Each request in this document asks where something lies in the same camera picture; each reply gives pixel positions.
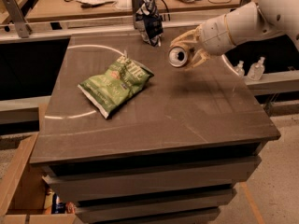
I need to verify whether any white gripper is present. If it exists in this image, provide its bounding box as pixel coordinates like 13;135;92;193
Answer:
170;15;235;70

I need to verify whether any orange soda can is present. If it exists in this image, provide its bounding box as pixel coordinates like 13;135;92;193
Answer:
168;45;193;68

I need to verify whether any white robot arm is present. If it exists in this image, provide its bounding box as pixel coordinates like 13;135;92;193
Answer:
168;0;299;68

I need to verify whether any clear sanitizer bottle left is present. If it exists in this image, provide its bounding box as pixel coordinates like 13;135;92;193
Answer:
234;61;245;77

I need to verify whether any clear sanitizer bottle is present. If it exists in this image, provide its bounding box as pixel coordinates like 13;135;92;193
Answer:
234;61;245;77
247;57;265;81

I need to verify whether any blue white chip bag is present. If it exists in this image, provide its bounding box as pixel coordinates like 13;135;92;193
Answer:
135;0;164;47

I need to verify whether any clear sanitizer bottle right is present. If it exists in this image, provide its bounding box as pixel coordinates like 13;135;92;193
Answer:
247;57;265;81

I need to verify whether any green chip bag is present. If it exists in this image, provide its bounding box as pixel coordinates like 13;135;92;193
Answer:
78;56;154;119

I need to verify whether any wooden desk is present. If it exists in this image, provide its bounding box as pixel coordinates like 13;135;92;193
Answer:
24;0;260;24

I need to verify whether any cardboard box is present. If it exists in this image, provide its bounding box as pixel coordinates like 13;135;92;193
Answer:
0;132;81;224

